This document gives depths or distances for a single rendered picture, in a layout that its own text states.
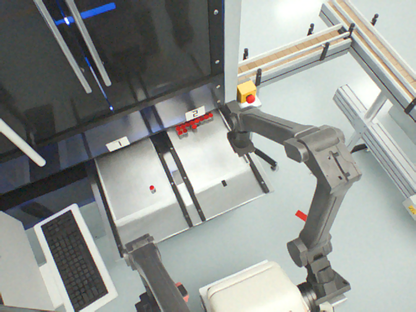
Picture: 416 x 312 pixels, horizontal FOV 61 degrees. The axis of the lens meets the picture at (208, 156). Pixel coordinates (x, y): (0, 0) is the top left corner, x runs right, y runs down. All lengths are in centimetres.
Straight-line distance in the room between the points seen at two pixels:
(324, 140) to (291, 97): 208
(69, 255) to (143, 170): 45
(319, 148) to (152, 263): 45
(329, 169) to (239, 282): 38
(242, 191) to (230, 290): 63
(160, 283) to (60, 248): 87
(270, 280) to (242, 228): 143
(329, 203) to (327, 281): 32
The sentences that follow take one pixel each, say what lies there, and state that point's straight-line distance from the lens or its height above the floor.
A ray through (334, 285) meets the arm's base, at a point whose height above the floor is 123.
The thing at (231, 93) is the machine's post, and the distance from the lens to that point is 149.
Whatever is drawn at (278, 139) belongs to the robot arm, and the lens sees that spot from 89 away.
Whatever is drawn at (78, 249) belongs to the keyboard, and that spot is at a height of 83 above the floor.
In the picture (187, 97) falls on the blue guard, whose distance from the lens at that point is 138.
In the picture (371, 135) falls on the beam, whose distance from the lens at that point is 216.
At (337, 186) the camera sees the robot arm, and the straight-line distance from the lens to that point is 75.
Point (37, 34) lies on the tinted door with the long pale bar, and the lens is 103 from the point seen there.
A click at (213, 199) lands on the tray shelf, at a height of 88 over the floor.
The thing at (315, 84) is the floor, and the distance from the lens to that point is 294.
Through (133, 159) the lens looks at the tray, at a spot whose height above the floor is 88.
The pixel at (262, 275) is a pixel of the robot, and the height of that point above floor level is 133.
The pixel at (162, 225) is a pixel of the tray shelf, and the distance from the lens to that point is 146.
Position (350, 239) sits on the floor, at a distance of 246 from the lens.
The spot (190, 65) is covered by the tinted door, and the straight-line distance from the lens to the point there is 127.
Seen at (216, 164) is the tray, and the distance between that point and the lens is 152.
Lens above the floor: 227
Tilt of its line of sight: 64 degrees down
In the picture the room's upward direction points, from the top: 5 degrees counter-clockwise
